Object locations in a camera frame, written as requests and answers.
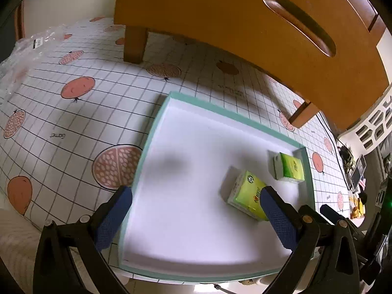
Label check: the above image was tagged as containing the small screen device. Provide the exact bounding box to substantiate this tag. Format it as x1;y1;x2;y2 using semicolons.
351;155;367;187

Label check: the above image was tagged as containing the lime green tissue pack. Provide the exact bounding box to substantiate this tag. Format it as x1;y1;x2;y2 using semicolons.
227;170;270;221

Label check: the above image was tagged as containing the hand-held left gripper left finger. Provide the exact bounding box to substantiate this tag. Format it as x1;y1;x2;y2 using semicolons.
33;185;134;294

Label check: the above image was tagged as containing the dark dried bunch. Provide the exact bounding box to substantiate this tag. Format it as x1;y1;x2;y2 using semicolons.
338;145;356;172

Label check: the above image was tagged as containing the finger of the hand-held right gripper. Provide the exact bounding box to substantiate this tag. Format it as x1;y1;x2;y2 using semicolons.
320;204;348;225

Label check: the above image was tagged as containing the yellow packet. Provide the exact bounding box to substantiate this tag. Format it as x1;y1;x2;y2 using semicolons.
349;194;366;218

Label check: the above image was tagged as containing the wooden chair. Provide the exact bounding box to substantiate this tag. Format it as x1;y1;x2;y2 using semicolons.
114;0;389;131

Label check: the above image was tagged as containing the clear plastic bag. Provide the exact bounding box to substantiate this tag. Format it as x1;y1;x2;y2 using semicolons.
0;26;66;98

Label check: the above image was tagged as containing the white plastic basket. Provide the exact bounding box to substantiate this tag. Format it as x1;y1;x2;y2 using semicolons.
337;83;392;157

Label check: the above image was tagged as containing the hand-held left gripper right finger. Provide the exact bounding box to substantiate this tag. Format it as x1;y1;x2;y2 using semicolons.
260;185;361;294

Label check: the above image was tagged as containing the small green tissue pack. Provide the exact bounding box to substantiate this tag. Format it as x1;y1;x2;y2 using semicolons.
273;151;305;185

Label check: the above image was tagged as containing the fruit print checked tablecloth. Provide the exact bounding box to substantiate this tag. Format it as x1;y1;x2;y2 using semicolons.
0;17;353;230

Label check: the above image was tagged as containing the teal-edged white tray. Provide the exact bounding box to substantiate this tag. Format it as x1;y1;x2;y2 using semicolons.
118;91;316;284

